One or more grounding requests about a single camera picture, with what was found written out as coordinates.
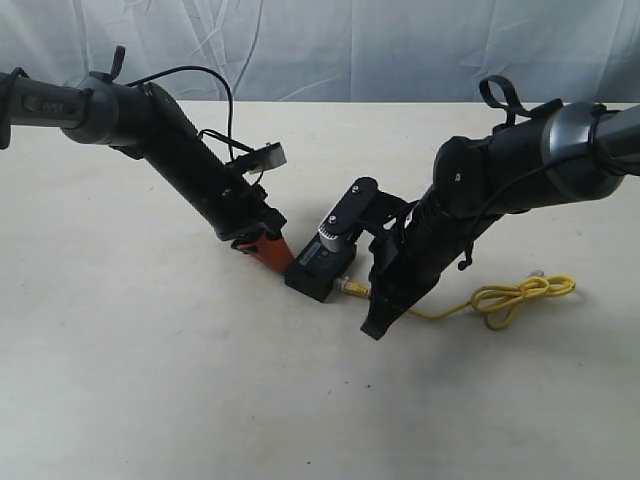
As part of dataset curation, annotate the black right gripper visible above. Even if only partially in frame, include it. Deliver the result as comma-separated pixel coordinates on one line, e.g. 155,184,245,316
361,219,460,340

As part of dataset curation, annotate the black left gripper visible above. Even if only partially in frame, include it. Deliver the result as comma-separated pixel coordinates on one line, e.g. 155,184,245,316
199,164,294,274

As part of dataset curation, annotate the small black box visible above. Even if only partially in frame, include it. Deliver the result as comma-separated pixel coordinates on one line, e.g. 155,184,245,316
284,234,357,303

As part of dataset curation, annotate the yellow cable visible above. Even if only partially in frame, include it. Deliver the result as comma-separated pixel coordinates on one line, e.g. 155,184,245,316
334,269,579,330

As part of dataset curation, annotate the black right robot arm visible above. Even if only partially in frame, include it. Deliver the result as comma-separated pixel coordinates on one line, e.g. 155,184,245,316
361,103,639,340

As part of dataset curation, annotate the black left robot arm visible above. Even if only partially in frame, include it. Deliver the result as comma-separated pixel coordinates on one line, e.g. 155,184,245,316
1,68,294,274

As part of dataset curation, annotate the white backdrop cloth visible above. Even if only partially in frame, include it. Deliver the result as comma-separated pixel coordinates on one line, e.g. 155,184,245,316
1,1,639,102

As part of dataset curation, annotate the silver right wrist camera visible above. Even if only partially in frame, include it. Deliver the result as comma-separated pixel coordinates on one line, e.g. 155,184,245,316
318,177,379,253

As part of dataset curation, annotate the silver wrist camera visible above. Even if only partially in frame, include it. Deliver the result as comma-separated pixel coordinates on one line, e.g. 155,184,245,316
318,177,379,253
234,142,287,175

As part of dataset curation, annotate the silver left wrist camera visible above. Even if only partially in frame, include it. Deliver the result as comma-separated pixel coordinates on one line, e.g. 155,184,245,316
234,142,287,175

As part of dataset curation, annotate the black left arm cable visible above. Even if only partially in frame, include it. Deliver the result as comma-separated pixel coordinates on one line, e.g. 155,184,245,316
102,45,261,166

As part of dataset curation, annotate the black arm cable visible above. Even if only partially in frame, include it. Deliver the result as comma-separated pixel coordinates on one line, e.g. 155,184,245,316
457,74,561,271
102,45,261,166

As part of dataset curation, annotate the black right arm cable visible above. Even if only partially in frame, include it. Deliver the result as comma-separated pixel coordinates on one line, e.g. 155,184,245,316
457,74,561,271

